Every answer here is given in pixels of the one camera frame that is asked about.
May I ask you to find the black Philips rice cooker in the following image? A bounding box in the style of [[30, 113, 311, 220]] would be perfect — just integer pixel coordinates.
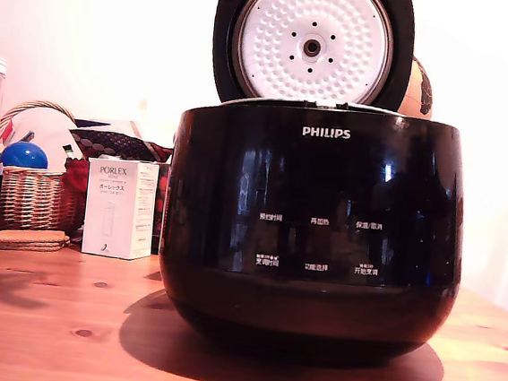
[[151, 86, 478, 378]]

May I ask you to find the rice cooker lid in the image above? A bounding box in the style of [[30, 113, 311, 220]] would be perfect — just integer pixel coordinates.
[[207, 0, 420, 122]]

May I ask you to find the white Porlex box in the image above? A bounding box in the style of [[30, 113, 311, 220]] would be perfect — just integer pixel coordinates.
[[79, 156, 161, 264]]

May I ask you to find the dark patterned fabric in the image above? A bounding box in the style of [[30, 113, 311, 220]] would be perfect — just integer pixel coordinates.
[[66, 124, 176, 167]]

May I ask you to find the red knitted cloth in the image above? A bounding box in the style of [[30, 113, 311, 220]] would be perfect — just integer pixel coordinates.
[[58, 156, 91, 230]]

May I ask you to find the orange globe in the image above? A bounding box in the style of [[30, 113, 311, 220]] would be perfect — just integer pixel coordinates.
[[397, 54, 441, 121]]

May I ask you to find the woven wicker basket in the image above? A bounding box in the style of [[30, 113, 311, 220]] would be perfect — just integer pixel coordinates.
[[0, 95, 95, 238]]

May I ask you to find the cork coaster stack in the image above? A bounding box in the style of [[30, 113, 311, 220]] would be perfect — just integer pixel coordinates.
[[0, 225, 73, 257]]

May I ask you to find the blue ball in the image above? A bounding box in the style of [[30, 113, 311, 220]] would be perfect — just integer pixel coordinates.
[[0, 139, 51, 171]]

